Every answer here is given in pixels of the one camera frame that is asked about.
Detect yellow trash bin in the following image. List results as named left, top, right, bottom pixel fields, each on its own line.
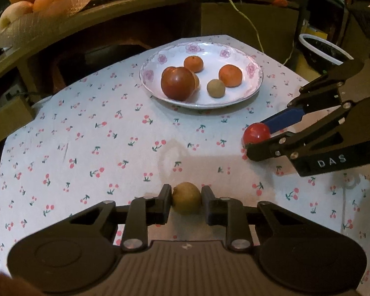
left=298, top=33, right=356, bottom=68

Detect yellow cable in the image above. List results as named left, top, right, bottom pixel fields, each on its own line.
left=227, top=0, right=294, bottom=66

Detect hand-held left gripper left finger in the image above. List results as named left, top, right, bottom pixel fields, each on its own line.
left=69, top=184, right=173, bottom=252

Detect large orange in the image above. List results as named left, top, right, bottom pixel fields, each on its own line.
left=218, top=64, right=243, bottom=88

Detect dark shelf rack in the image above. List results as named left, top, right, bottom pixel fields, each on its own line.
left=291, top=0, right=370, bottom=59

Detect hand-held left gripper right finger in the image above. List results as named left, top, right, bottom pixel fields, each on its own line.
left=201, top=185, right=303, bottom=252

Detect pale yellow apple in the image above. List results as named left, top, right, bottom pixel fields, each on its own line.
left=0, top=0, right=35, bottom=33

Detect black bin bag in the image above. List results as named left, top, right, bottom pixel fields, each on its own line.
left=304, top=37, right=352, bottom=67

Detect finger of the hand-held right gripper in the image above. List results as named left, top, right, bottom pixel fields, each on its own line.
left=260, top=60, right=365, bottom=133
left=246, top=102, right=357, bottom=163

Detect large dark red tomato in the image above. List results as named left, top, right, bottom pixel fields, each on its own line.
left=160, top=66, right=196, bottom=102

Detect white floral plate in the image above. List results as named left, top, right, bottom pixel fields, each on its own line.
left=139, top=41, right=264, bottom=109

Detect brown cardboard box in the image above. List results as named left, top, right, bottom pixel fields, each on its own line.
left=0, top=95, right=37, bottom=150

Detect fruits in net bag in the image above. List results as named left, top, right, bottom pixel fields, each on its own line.
left=0, top=0, right=112, bottom=49

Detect small brown longan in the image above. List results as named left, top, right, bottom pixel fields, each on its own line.
left=206, top=79, right=226, bottom=98

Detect small orange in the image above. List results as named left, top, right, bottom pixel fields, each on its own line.
left=183, top=55, right=204, bottom=73

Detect brown kiwi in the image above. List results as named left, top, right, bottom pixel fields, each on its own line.
left=172, top=182, right=203, bottom=214

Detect cherry print tablecloth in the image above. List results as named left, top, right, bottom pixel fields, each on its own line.
left=0, top=34, right=370, bottom=287

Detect wooden cabinet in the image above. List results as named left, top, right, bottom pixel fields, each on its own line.
left=0, top=0, right=300, bottom=105

